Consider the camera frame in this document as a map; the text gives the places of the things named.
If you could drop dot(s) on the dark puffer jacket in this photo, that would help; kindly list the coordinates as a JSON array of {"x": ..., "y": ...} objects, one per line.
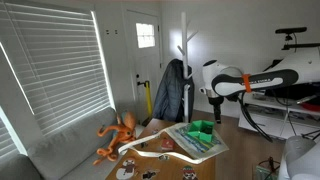
[{"x": 170, "y": 93}]

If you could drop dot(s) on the black bar camera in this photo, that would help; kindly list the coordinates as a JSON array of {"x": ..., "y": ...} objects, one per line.
[{"x": 290, "y": 30}]

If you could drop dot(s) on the grey sofa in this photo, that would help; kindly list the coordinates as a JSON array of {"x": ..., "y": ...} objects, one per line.
[{"x": 66, "y": 150}]

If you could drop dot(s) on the green patterned box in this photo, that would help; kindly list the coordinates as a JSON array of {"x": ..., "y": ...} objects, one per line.
[{"x": 263, "y": 173}]

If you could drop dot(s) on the dark wall switch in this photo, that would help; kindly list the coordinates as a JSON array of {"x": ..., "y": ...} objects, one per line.
[
  {"x": 116, "y": 32},
  {"x": 107, "y": 32}
]

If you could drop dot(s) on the narrow white window blind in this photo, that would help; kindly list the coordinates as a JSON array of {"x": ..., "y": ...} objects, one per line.
[{"x": 5, "y": 140}]

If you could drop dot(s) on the wide white window blind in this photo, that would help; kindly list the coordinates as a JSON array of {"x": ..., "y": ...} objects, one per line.
[{"x": 56, "y": 66}]

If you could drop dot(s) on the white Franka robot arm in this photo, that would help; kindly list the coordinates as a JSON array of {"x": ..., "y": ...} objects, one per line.
[{"x": 226, "y": 71}]

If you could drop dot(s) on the red plastic item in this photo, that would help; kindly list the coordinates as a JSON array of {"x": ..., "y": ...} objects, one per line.
[{"x": 313, "y": 107}]

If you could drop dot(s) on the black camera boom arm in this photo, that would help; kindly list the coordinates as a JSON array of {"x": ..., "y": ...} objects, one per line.
[{"x": 300, "y": 46}]

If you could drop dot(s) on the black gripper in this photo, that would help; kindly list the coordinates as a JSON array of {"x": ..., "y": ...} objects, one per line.
[{"x": 217, "y": 106}]

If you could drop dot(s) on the wooden table with stickers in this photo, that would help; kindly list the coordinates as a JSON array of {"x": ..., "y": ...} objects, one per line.
[{"x": 173, "y": 166}]

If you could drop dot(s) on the white coat rack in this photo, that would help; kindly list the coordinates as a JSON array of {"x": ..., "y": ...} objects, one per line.
[{"x": 184, "y": 50}]

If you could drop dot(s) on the white shelf unit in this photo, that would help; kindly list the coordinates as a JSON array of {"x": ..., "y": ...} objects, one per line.
[{"x": 266, "y": 125}]

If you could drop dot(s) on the orange octopus plush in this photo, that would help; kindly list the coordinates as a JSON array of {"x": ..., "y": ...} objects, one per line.
[{"x": 125, "y": 131}]

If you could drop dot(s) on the white door with window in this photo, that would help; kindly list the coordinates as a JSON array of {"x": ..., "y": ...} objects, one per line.
[{"x": 146, "y": 66}]

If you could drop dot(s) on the small red book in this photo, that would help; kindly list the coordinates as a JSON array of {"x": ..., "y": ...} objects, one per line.
[{"x": 167, "y": 144}]

